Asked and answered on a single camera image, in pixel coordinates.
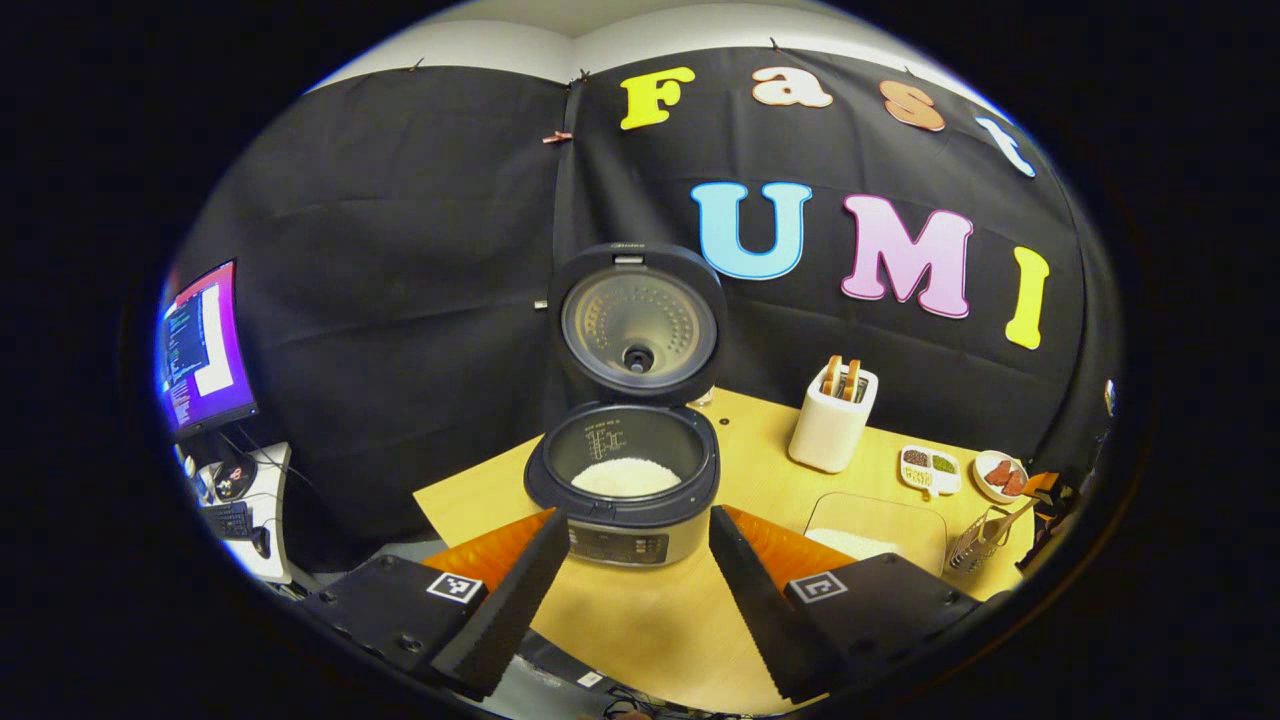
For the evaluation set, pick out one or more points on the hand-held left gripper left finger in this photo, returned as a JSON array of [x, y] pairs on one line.
[[505, 620]]

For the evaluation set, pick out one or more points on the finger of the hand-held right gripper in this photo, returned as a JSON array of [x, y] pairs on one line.
[[1040, 484]]

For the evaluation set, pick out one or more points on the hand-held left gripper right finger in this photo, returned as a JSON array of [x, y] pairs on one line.
[[765, 620]]

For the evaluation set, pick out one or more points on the wooden spoon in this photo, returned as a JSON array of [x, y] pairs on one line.
[[1010, 520]]

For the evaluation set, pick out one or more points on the dark blue rice cooker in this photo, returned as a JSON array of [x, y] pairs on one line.
[[640, 320]]

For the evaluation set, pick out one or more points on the clear plastic rice container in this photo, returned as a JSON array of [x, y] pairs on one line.
[[880, 515]]

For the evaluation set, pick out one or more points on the red meat piece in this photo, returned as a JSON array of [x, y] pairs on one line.
[[997, 473], [1015, 484]]

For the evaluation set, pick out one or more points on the round white plate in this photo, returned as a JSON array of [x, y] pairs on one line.
[[985, 490]]

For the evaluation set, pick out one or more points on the white divided dish of beans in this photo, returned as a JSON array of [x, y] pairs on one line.
[[930, 470]]

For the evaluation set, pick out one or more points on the white toaster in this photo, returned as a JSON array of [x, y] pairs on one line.
[[828, 435]]

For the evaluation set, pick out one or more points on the toast bread slice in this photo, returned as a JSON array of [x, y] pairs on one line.
[[831, 377], [851, 381]]

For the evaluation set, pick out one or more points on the white side desk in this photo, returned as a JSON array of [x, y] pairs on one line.
[[275, 470]]

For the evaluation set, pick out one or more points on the black keyboard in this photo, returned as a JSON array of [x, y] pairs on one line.
[[228, 520]]

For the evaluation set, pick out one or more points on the computer monitor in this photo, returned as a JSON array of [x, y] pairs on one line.
[[205, 350]]

